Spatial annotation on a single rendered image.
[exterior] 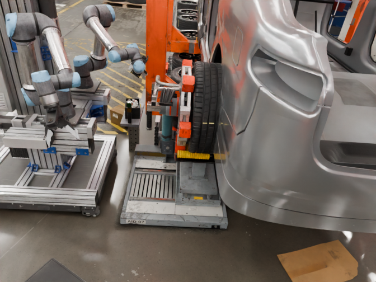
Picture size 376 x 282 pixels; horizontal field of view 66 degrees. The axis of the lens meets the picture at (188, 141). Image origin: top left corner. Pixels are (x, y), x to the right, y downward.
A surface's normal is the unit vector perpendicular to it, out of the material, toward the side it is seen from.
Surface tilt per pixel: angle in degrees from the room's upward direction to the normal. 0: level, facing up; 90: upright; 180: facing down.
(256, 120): 89
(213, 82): 33
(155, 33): 90
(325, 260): 2
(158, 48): 90
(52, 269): 0
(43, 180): 0
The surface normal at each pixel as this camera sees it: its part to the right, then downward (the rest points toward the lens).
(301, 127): -0.37, 0.48
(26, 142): 0.02, 0.56
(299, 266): 0.11, -0.82
